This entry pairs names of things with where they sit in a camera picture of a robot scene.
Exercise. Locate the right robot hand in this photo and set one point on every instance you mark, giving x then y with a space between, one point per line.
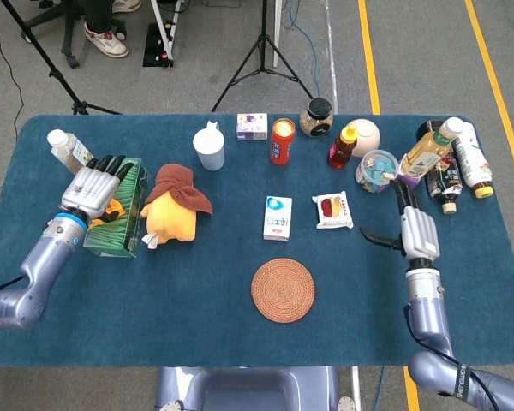
420 233

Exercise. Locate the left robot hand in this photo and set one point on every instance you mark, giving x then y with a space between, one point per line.
90 190

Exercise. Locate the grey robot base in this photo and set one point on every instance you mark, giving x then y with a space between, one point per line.
248 389

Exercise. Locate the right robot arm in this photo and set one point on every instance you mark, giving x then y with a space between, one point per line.
428 312

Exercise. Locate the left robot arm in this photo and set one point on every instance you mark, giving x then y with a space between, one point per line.
38 265

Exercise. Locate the clear tea bottle white cap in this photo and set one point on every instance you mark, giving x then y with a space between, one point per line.
64 147

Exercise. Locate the clear green tea box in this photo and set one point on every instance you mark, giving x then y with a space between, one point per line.
120 231

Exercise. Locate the purple box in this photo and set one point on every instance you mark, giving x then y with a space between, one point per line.
411 180

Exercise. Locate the black drink bottle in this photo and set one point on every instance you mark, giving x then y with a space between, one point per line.
443 180

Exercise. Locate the clear tub of coloured clips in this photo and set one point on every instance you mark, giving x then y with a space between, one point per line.
377 171

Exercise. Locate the yellow tea bottle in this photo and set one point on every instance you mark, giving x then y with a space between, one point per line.
424 154

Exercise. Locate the brown cloth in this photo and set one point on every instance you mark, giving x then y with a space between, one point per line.
175 184

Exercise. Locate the yellow plush toy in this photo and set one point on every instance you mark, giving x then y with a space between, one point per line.
171 222

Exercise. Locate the white floral bottle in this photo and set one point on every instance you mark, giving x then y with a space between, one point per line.
471 158

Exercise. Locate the white snack packet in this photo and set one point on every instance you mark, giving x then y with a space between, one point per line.
332 210

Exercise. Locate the cream white bowl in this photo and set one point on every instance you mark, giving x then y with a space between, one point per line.
368 137

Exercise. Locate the honey bear bottle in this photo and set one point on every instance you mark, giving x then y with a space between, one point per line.
340 150

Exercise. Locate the light blue plastic cup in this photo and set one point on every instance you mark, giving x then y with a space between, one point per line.
210 147

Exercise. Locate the white blue carton box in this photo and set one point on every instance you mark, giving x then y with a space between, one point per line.
277 218

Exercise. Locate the blue table cloth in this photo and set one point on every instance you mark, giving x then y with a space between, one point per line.
175 308

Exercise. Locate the person's white red sneaker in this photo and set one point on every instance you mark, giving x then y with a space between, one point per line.
107 43

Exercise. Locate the round woven coaster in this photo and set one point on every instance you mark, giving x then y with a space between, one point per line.
282 291

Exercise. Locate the black tripod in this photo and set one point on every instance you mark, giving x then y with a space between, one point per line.
263 38
38 47

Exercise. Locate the glass jar black lid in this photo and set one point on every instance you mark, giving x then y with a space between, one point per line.
317 117

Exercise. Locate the black power strip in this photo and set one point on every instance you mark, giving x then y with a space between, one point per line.
156 47

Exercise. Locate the black office chair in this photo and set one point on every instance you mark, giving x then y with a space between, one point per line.
68 30

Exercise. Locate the orange soda can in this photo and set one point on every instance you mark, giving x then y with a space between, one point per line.
282 143

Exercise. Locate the purple tissue pack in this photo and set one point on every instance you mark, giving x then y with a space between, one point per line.
252 126

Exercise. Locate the white pole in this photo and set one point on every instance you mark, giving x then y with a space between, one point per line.
277 34

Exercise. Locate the white metal frame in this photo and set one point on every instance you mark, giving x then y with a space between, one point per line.
165 30

